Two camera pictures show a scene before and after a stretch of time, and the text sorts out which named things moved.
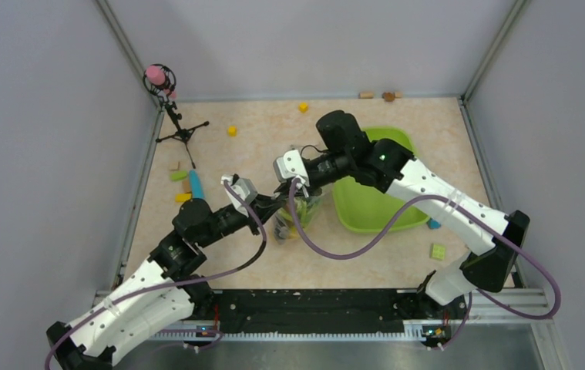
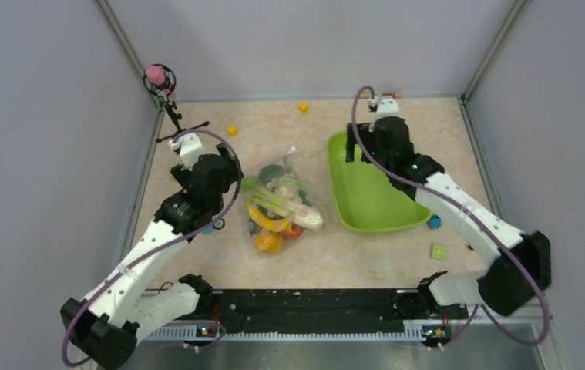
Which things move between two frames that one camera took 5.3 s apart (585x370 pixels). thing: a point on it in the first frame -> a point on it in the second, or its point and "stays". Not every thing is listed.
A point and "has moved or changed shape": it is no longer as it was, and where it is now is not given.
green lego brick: x=438 y=251 stays
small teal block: x=432 y=223 stays
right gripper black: x=309 y=187 -> x=364 y=134
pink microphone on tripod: x=160 y=79 stays
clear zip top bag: x=285 y=228 has moved or changed shape
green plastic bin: x=365 y=209 stays
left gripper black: x=262 y=205 -> x=233 y=173
